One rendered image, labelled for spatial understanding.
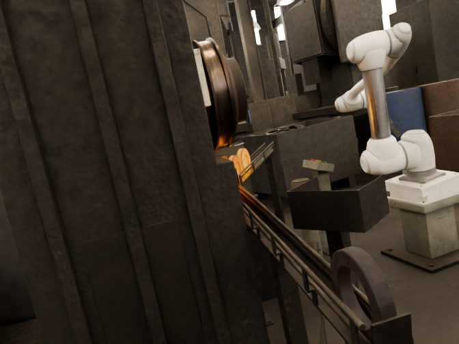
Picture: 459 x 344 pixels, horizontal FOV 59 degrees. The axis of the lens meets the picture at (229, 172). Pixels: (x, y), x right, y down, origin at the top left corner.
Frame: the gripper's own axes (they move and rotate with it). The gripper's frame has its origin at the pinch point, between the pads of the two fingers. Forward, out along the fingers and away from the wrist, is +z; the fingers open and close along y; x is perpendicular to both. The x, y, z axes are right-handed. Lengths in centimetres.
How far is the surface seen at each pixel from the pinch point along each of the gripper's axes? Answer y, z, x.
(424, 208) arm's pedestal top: -7, 50, -11
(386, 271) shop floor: -23, 63, -47
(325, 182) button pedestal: -7, 1, -52
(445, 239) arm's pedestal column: -36, 56, -12
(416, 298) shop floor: -5, 91, -36
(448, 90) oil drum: -203, -179, 71
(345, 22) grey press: -99, -263, 25
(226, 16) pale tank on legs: -236, -809, -160
